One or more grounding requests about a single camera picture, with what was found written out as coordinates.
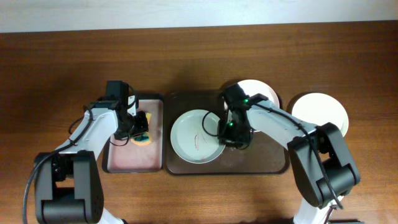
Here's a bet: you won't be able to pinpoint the green and yellow sponge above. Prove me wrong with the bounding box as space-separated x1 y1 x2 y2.
131 112 152 146

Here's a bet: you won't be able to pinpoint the pale green plate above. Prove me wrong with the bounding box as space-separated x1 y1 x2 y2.
170 110 225 164

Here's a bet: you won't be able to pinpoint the white plate with red stain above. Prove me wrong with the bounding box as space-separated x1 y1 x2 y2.
223 79 280 133

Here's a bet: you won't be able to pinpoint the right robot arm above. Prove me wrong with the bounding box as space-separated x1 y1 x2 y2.
218 93 360 223

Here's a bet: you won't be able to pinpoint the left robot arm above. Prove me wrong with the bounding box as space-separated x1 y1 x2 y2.
30 100 149 223

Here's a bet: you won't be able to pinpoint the small pink rinse tray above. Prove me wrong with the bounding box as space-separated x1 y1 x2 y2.
102 93 164 173

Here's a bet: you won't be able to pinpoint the large dark brown tray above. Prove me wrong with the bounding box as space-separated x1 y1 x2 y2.
163 90 290 175

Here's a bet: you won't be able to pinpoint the white clean plate at side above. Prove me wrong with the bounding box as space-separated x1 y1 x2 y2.
291 93 349 137

